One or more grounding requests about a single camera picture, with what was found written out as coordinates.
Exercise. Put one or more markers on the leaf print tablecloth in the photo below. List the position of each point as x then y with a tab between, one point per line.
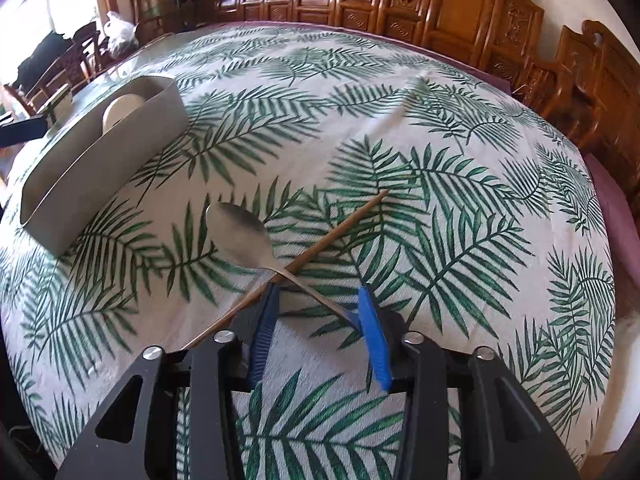
400	135

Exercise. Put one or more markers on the wooden chopstick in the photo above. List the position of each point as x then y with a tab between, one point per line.
340	230

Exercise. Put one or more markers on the grey utensil container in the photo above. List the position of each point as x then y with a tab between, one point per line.
100	170

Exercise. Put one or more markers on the wooden dining chair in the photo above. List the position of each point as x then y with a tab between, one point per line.
60	75

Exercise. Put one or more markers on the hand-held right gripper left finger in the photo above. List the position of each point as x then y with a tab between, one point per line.
262	332

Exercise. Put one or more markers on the purple seat cushion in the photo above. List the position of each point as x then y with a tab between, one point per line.
617	220

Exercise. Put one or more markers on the metal spoon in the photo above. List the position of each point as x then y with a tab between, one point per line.
235	232

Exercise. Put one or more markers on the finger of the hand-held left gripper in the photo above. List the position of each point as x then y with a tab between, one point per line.
22	131

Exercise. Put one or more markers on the wooden armchair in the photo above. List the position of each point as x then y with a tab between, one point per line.
585	85

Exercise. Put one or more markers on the dark cloth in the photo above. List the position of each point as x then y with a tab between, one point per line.
40	57

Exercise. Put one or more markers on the wooden cabinet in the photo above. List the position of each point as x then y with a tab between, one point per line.
170	0

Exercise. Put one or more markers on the white plastic bag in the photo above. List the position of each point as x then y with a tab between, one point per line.
120	30

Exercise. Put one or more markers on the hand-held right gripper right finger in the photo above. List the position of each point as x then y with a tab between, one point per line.
375	342

